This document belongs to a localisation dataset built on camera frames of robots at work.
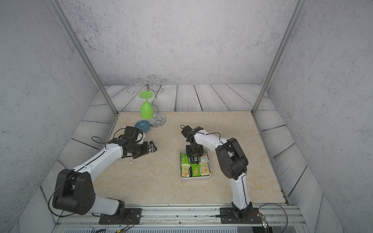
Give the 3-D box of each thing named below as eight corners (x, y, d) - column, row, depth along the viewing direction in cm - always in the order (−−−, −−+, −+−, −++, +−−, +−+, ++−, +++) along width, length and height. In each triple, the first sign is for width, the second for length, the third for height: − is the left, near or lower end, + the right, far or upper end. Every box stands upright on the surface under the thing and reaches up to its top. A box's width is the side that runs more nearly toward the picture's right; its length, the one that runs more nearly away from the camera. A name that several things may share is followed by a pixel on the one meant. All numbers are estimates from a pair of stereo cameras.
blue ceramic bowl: (137, 128, 113) (134, 123, 109) (143, 123, 117) (141, 117, 113) (146, 134, 110) (144, 129, 105) (152, 128, 114) (151, 123, 109)
